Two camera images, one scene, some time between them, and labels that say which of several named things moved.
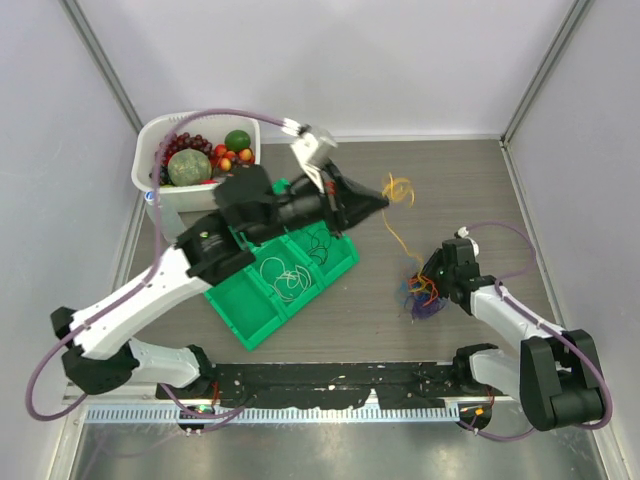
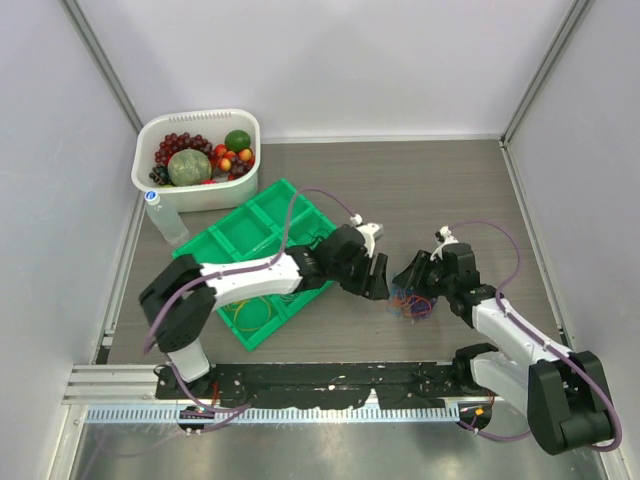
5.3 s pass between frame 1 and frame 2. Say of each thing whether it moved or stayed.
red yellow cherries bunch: stayed
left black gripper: moved
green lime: stayed
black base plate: stayed
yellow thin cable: moved
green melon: stayed
